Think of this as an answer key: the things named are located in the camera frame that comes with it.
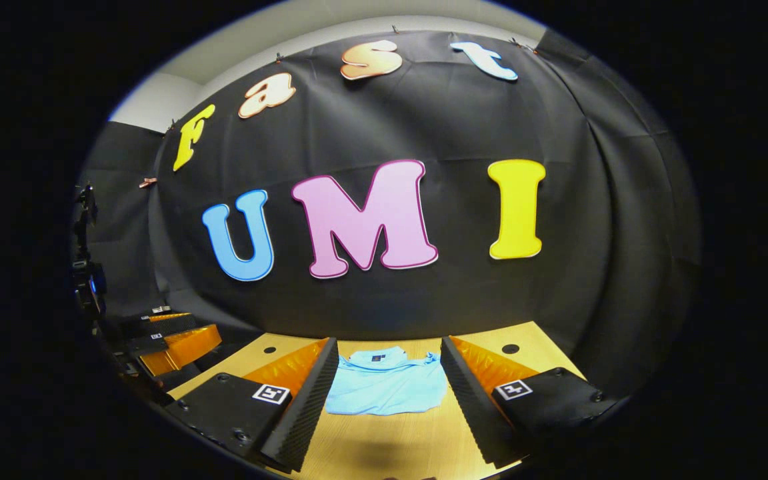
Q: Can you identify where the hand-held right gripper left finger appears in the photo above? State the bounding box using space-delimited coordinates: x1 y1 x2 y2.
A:
164 337 340 473

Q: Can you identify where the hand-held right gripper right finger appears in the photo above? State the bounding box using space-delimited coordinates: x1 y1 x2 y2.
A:
440 335 618 467

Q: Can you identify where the light blue T-shirt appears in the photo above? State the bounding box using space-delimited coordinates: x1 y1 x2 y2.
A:
325 345 449 417

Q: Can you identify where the black backdrop cloth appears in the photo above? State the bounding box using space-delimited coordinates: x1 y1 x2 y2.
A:
77 30 701 401

